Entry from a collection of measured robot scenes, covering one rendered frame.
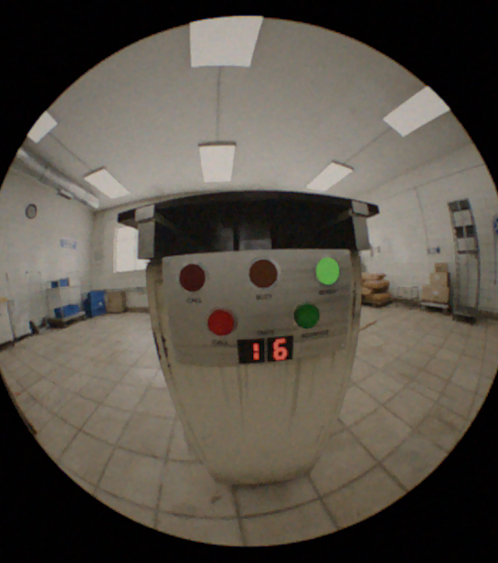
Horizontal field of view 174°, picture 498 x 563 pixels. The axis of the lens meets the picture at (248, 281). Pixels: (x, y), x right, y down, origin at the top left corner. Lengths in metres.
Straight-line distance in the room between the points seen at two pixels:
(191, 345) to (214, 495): 0.74
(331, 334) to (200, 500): 0.80
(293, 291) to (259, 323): 0.05
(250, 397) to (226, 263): 0.21
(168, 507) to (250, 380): 0.75
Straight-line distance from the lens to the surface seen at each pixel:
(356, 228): 0.25
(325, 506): 0.85
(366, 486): 0.92
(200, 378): 0.28
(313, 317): 0.20
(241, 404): 0.30
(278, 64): 2.32
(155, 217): 0.23
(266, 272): 0.18
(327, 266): 0.21
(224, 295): 0.18
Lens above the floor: 0.81
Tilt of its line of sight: 3 degrees down
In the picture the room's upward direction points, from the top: 3 degrees counter-clockwise
